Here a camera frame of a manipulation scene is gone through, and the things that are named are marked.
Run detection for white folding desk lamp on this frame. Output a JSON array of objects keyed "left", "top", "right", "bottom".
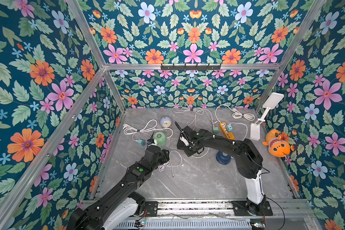
[{"left": 250, "top": 93, "right": 284, "bottom": 141}]

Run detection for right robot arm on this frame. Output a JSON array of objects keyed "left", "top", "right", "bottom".
[{"left": 175, "top": 122, "right": 266, "bottom": 215}]

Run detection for green charger adapter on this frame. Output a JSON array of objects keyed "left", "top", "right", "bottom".
[
  {"left": 137, "top": 139, "right": 146, "bottom": 146},
  {"left": 212, "top": 127, "right": 219, "bottom": 135}
]

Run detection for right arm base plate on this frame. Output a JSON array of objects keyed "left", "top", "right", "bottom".
[{"left": 231, "top": 199, "right": 273, "bottom": 216}]

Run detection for blue meat grinder front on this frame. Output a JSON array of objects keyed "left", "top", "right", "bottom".
[{"left": 216, "top": 151, "right": 232, "bottom": 165}]

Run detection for teal charger adapter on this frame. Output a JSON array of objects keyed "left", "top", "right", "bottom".
[{"left": 226, "top": 124, "right": 233, "bottom": 132}]

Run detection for white cords at back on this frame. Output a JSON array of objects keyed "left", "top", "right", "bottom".
[{"left": 172, "top": 101, "right": 216, "bottom": 130}]

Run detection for white lamp cord bundle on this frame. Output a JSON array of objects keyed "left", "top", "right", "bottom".
[{"left": 215, "top": 104, "right": 256, "bottom": 123}]

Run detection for white power cord left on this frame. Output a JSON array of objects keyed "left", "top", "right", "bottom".
[{"left": 123, "top": 119, "right": 174, "bottom": 140}]

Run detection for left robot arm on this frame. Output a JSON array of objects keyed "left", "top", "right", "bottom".
[{"left": 66, "top": 145, "right": 170, "bottom": 230}]

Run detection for pale blue table clock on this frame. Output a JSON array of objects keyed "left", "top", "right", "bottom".
[{"left": 160, "top": 116, "right": 172, "bottom": 128}]

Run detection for green meat grinder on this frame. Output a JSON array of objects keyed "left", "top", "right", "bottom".
[{"left": 153, "top": 132, "right": 167, "bottom": 146}]

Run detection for orange power strip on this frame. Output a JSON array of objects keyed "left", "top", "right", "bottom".
[{"left": 219, "top": 122, "right": 235, "bottom": 140}]

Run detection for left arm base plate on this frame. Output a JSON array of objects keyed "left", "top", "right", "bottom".
[{"left": 134, "top": 201, "right": 159, "bottom": 218}]

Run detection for orange clownfish plush toy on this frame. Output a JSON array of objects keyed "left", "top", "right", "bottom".
[{"left": 262, "top": 129, "right": 290, "bottom": 158}]

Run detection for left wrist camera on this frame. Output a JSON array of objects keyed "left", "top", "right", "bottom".
[{"left": 147, "top": 138, "right": 156, "bottom": 146}]

